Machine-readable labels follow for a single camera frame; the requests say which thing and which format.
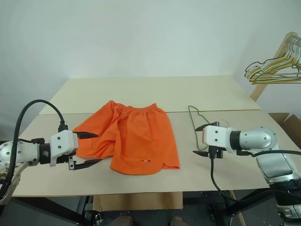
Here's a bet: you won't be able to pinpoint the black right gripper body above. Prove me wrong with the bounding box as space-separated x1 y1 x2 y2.
206 145 224 160

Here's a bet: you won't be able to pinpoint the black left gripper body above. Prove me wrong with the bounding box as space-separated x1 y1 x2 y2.
55 150 79 171

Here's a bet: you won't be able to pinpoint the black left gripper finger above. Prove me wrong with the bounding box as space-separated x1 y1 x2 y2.
74 159 103 171
75 132 99 140

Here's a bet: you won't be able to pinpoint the olive green wire hanger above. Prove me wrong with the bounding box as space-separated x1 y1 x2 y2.
188 105 216 152

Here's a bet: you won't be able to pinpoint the orange shorts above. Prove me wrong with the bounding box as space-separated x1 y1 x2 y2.
72 100 181 176

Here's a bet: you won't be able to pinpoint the flat cardboard sheet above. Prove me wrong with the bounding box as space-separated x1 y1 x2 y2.
93 192 184 211

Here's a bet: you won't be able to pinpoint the wooden clothes rack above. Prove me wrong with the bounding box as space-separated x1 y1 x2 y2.
250 32 301 102

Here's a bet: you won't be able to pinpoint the bunch of gold hangers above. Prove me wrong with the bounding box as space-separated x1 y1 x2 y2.
248 37 301 85

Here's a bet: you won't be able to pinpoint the open brown cardboard box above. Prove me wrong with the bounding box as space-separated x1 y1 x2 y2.
268 113 301 151

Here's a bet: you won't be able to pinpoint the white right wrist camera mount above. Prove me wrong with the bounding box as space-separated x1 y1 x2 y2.
201 125 236 155

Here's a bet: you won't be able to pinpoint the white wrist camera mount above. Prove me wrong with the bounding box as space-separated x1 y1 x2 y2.
48 130 79 168
201 125 236 155

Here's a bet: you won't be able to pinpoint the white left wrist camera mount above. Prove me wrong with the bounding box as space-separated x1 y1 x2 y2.
48 130 79 168

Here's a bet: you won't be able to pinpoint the black metal table frame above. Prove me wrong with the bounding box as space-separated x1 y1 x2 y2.
9 188 278 226

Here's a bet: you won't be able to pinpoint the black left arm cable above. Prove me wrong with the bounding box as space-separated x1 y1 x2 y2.
0 99 69 201

